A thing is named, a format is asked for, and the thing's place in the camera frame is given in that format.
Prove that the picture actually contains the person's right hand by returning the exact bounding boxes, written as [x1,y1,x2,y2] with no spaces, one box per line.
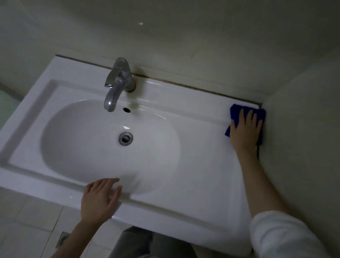
[229,108,264,157]

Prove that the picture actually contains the person's left hand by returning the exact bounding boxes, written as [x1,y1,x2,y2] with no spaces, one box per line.
[80,177,123,226]

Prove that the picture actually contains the small blue cleaning cloth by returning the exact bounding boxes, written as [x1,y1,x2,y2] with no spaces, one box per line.
[225,103,267,146]

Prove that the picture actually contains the white ceramic sink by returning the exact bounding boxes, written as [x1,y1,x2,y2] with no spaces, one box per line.
[0,55,264,257]

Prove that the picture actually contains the person's left forearm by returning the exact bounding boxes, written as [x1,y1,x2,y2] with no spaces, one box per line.
[50,218,104,258]

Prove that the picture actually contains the metal sink drain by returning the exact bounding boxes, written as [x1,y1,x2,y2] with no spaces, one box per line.
[118,131,134,146]

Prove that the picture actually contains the metal floor drain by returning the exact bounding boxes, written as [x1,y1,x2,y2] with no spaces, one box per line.
[55,231,70,249]

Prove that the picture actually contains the grey trousers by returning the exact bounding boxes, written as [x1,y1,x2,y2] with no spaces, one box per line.
[109,226,197,258]

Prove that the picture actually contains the chrome faucet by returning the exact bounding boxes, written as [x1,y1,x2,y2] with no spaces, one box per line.
[103,57,136,113]

